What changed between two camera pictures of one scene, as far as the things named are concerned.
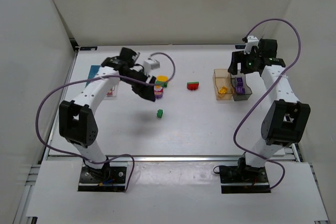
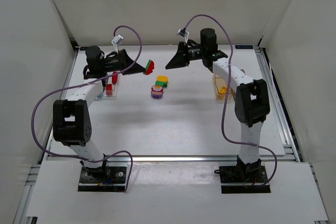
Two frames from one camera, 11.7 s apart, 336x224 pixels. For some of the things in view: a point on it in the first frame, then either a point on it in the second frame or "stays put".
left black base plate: (112, 179) stays put
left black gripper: (143, 85) → (123, 59)
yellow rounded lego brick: (162, 78) stays put
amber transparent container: (223, 84) stays put
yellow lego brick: (223, 90) stays put
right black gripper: (234, 64) → (184, 53)
